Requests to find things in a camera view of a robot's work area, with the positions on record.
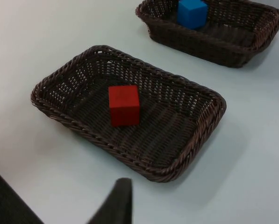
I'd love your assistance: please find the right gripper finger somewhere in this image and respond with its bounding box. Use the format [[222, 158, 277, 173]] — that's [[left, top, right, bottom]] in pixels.
[[86, 178, 133, 224]]

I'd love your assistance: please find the red cube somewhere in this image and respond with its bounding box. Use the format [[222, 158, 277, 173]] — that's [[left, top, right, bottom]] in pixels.
[[108, 84, 140, 127]]

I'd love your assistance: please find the dark brown wicker basket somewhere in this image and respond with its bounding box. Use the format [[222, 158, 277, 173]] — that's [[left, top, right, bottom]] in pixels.
[[135, 0, 279, 69], [30, 45, 227, 183]]

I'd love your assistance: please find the blue cube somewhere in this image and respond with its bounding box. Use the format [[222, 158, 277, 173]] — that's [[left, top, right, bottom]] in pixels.
[[176, 0, 209, 30]]

